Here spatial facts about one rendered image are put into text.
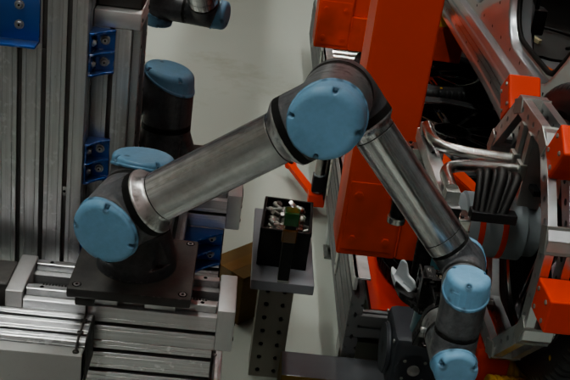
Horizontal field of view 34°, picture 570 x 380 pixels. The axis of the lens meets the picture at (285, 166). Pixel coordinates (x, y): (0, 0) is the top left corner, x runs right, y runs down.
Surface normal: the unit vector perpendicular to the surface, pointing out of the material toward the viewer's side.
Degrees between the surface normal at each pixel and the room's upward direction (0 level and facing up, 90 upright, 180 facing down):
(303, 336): 0
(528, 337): 90
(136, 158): 8
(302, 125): 84
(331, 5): 90
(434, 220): 77
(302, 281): 0
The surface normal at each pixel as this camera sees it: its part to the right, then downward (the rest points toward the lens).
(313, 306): 0.12, -0.91
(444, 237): 0.11, 0.19
